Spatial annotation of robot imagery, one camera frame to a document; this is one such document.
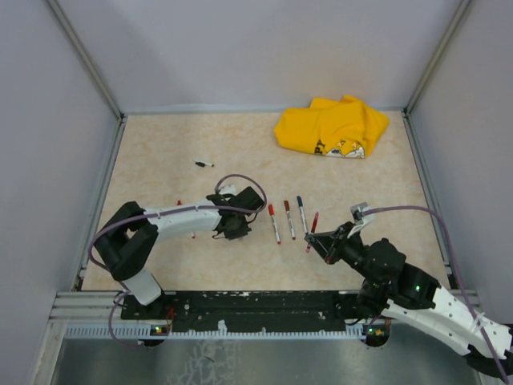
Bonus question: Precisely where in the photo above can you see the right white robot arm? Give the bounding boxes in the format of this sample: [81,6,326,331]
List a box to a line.
[305,222,512,379]

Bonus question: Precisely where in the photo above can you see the black capped marker pen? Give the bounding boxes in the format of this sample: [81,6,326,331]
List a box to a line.
[194,160,214,168]

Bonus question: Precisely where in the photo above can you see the dark red pen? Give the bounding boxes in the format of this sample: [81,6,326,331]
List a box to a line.
[305,211,320,253]

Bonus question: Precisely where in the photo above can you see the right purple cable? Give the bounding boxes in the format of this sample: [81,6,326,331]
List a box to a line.
[362,205,510,380]

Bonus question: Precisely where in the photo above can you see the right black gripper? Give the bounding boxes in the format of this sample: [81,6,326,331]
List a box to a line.
[306,220,383,286]

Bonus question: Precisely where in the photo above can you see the white slotted cable duct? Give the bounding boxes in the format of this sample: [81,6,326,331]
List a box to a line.
[64,322,366,342]

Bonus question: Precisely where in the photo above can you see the white pen blue markings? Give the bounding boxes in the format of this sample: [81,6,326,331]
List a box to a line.
[285,210,297,241]

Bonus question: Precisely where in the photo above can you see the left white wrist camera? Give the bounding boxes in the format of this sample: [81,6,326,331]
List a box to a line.
[216,184,236,195]

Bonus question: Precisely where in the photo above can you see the yellow folded t-shirt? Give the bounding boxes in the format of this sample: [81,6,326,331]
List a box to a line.
[274,95,390,159]

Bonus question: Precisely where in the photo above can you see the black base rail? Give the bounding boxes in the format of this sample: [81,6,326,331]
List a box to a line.
[121,290,376,333]

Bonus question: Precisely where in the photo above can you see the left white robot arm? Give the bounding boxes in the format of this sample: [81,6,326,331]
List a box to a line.
[92,185,266,318]

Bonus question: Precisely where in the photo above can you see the white pen red tip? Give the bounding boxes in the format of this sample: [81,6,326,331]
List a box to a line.
[269,214,281,245]

